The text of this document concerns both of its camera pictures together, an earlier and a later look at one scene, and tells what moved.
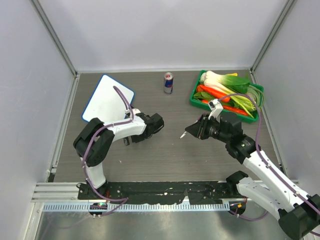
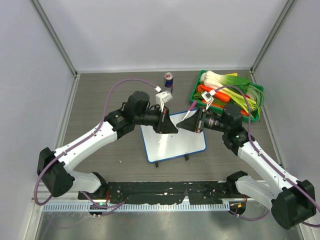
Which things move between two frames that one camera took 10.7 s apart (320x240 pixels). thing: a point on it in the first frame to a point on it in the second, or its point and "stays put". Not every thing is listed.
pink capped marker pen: (184, 133) to (191, 108)
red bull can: (168, 77) stays put
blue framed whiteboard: (106, 103) to (159, 147)
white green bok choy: (231, 82) stays put
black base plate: (213, 192) stays put
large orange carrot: (212, 93) stays put
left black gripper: (135, 139) to (165, 125)
